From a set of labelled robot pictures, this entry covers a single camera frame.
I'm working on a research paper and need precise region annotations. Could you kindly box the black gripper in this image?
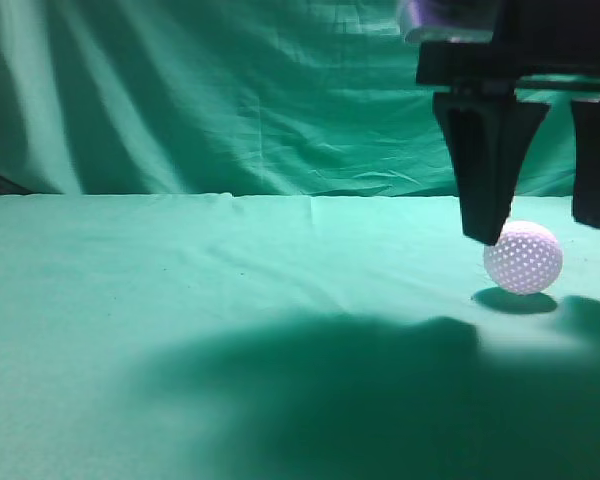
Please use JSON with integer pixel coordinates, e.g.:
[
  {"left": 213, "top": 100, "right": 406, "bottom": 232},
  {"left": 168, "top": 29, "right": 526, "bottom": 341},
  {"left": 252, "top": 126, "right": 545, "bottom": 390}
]
[{"left": 415, "top": 1, "right": 600, "bottom": 246}]

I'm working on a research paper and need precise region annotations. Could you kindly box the white dimpled golf ball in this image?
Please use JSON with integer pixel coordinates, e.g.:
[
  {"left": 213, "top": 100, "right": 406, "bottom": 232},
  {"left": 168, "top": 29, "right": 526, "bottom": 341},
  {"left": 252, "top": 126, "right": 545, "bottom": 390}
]
[{"left": 483, "top": 221, "right": 564, "bottom": 296}]

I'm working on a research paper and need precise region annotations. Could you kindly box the green backdrop cloth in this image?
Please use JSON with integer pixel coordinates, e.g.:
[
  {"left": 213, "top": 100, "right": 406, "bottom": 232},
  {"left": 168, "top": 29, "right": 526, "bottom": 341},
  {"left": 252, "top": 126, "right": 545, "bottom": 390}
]
[{"left": 0, "top": 0, "right": 600, "bottom": 199}]

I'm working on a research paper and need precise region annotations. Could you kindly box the green table cloth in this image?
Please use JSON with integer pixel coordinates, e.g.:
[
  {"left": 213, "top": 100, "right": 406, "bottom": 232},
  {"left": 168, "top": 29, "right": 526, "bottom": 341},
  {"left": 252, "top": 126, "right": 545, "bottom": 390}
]
[{"left": 0, "top": 194, "right": 600, "bottom": 479}]

